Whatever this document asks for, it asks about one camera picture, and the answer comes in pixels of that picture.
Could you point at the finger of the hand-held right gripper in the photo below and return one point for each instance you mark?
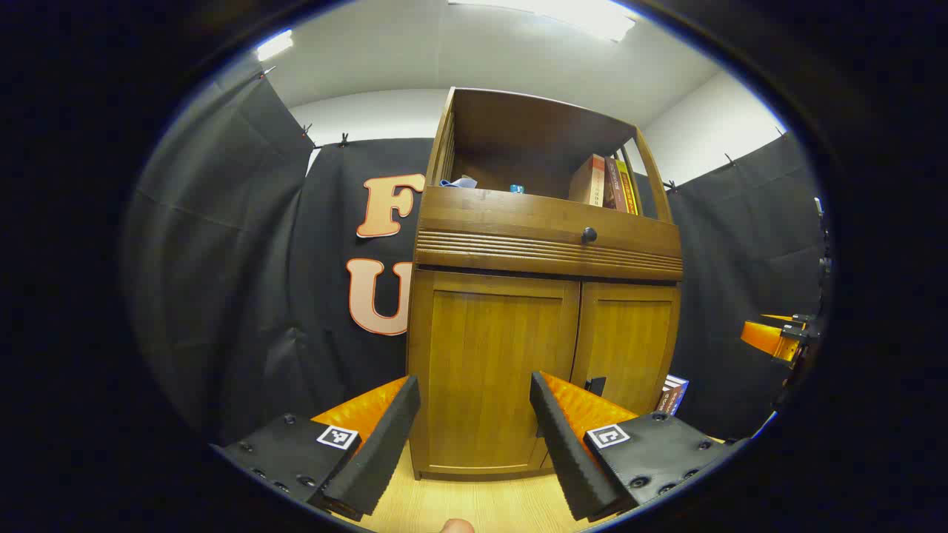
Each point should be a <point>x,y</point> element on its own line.
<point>778,318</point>
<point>763,337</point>

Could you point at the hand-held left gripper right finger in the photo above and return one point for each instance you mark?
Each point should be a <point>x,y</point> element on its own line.
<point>563,451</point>

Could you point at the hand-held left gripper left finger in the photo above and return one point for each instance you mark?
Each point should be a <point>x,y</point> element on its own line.
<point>385,444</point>

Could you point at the wooden shoe cabinet door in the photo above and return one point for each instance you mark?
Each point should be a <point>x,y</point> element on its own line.
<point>481,355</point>
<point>629,340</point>

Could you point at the wooden double-door shoe cabinet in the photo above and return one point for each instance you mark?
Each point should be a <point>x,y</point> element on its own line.
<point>533,111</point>

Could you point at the wooden cabinet drawer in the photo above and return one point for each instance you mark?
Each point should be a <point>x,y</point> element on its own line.
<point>503,222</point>

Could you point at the blue book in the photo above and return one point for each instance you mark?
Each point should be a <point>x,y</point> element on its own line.
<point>683,385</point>

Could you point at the dark brown book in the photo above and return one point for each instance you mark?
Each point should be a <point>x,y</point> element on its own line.
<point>669,403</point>

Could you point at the yellow book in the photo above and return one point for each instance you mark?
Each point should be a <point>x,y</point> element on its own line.
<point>628,189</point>

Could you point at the black round drawer knob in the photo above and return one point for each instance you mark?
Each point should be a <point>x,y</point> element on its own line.
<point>589,235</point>

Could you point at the dark red book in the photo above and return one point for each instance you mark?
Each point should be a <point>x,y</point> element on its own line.
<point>613,185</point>

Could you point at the black backdrop cloth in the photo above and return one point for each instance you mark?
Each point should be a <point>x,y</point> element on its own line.
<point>222,259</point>

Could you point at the blue and white cloth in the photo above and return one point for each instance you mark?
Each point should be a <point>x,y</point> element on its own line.
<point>461,182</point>

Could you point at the small ceiling light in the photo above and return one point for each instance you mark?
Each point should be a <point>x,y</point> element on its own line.
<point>274,44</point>

